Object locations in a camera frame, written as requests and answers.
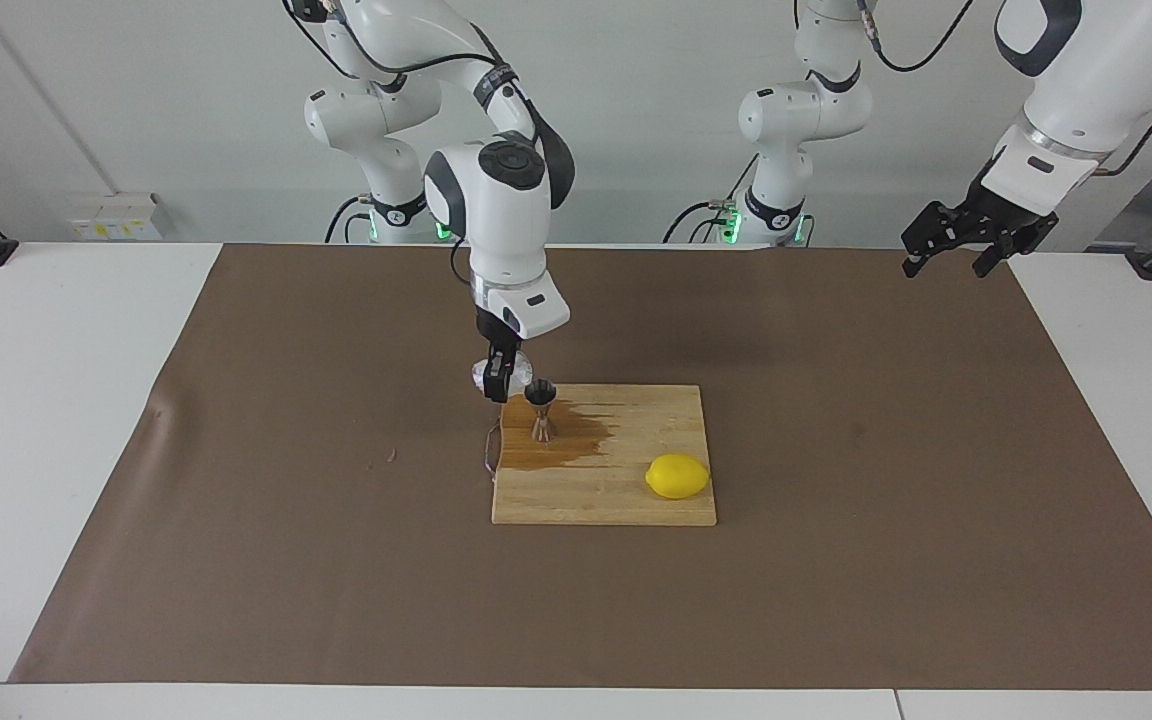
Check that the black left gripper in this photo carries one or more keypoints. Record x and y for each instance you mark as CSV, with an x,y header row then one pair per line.
x,y
1001,212

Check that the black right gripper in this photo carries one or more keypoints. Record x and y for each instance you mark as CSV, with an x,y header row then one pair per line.
x,y
498,330

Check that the clear textured glass cup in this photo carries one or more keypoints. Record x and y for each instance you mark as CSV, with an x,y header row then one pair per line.
x,y
526,368

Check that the steel double jigger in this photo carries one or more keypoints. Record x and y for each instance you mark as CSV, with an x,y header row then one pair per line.
x,y
541,395

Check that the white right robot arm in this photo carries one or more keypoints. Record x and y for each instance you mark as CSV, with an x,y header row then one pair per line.
x,y
506,210

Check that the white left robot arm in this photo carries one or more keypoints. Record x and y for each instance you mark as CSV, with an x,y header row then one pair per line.
x,y
1096,90

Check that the wooden cutting board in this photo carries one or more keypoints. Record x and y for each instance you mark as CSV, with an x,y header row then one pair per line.
x,y
596,495

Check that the yellow lemon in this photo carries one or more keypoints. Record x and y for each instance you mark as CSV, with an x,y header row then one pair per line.
x,y
678,476

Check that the brown table mat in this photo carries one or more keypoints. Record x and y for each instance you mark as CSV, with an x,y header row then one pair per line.
x,y
336,580

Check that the white wall socket box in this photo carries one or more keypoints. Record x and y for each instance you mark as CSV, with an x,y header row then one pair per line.
x,y
116,218

